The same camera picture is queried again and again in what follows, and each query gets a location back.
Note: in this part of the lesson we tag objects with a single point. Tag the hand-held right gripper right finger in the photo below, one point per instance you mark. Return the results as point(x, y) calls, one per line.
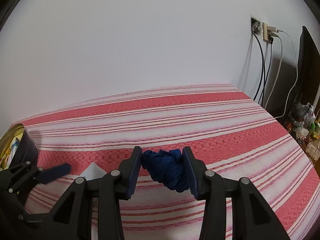
point(190, 172)

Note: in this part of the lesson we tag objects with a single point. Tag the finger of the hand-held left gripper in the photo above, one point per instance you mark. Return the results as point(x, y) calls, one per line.
point(56, 173)

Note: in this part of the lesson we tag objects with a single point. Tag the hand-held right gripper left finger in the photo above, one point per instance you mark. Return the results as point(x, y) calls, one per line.
point(135, 172)

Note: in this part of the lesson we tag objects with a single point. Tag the white packet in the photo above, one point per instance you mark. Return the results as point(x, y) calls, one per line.
point(93, 173)

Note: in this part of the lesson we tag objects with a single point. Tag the round metal tin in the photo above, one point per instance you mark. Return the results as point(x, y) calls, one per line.
point(27, 150)

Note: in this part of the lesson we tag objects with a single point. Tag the red striped blanket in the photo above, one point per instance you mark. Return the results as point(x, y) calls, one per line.
point(200, 120)

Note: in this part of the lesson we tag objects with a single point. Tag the pile of small clutter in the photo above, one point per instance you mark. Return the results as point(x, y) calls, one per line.
point(305, 127)

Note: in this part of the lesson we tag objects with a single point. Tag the black flat panel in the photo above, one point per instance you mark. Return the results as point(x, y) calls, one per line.
point(308, 62)

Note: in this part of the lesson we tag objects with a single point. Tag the dark wall socket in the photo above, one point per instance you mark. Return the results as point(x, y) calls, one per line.
point(256, 26)

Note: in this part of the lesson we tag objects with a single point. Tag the beige wall socket with chargers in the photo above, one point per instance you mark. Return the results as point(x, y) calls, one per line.
point(269, 33)

